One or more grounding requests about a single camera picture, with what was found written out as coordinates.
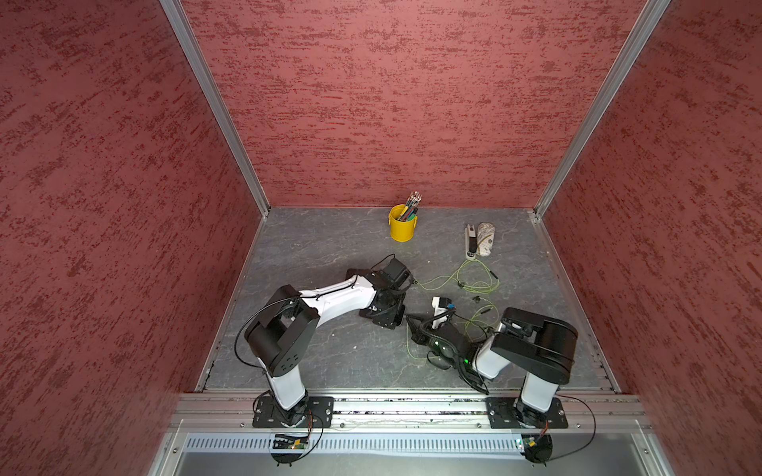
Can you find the electronics board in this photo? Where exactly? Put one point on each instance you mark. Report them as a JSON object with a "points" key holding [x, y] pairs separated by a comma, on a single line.
{"points": [[538, 449], [291, 443]]}

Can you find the left corner aluminium post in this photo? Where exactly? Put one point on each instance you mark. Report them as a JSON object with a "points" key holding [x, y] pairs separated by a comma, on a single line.
{"points": [[182, 29]]}

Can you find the yellow bucket pen holder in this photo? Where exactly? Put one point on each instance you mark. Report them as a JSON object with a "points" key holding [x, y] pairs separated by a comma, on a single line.
{"points": [[401, 231]]}

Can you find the pens and pencils bunch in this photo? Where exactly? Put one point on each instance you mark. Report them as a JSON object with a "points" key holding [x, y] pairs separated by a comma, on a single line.
{"points": [[411, 204]]}

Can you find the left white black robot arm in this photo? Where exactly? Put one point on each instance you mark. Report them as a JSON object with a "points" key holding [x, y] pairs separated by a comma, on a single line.
{"points": [[280, 333]]}

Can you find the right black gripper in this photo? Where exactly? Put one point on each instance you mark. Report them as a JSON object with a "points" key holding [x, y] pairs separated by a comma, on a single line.
{"points": [[418, 335]]}

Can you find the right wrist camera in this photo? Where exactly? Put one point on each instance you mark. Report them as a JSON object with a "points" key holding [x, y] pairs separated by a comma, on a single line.
{"points": [[443, 310]]}

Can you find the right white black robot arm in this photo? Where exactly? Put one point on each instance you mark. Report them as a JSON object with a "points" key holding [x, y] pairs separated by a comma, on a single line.
{"points": [[541, 346]]}

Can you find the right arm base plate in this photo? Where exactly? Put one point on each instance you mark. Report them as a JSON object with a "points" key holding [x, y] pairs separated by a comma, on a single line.
{"points": [[508, 413]]}

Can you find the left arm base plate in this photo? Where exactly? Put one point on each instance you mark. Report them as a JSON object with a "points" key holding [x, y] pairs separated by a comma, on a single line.
{"points": [[267, 413]]}

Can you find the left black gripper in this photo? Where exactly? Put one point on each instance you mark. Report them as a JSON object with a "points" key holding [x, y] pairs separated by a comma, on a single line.
{"points": [[386, 320]]}

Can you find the right corner aluminium post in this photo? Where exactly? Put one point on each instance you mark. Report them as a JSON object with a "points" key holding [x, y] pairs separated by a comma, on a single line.
{"points": [[642, 30]]}

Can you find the corner aluminium post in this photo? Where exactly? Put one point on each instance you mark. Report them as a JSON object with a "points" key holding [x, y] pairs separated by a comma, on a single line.
{"points": [[182, 29], [642, 30]]}

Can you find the right electronics board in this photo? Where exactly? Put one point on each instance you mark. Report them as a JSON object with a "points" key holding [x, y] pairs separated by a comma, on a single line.
{"points": [[538, 449]]}

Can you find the left electronics board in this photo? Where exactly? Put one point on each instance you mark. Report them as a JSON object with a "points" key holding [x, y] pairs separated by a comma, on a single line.
{"points": [[291, 443]]}

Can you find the beige black stapler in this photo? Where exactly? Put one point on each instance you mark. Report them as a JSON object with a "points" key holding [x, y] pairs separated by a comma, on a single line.
{"points": [[471, 242]]}

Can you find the aluminium mounting rail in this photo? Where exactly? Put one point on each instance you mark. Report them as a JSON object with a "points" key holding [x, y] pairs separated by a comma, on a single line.
{"points": [[425, 411]]}

